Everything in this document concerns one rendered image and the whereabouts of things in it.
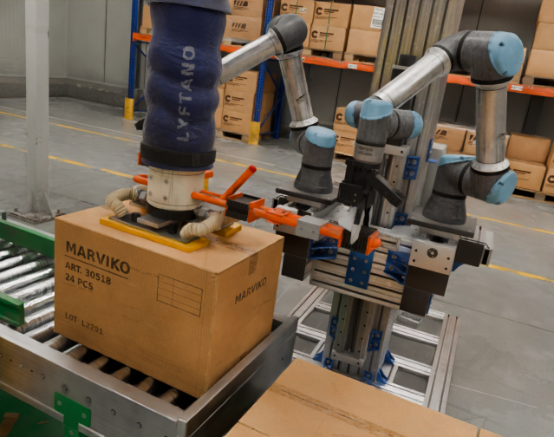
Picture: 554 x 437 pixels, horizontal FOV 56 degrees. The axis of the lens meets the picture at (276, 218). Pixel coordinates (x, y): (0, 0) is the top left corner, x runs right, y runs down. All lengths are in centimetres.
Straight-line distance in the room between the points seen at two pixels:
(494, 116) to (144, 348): 124
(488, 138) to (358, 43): 713
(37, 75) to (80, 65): 885
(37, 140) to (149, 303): 312
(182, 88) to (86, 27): 1171
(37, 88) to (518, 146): 694
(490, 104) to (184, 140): 89
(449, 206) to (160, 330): 103
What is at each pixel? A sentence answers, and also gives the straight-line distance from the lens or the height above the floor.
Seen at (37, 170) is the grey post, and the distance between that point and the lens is 458.
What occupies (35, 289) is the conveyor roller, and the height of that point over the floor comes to 54.
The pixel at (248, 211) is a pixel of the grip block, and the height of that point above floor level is 108.
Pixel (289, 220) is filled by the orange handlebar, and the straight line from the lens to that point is 142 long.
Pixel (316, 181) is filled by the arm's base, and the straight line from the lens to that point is 194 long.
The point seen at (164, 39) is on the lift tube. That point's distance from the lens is 150.
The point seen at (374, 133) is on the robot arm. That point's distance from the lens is 130.
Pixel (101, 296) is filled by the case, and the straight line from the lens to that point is 167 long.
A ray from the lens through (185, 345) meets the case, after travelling 152.
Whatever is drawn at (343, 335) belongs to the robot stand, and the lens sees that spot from 223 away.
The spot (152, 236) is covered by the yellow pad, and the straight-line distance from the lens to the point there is 155.
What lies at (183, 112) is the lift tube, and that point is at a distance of 149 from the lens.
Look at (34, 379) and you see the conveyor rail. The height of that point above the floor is 50.
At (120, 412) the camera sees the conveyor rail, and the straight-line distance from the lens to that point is 155.
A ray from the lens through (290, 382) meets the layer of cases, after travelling 170.
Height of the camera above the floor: 150
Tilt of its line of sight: 17 degrees down
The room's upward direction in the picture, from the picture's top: 8 degrees clockwise
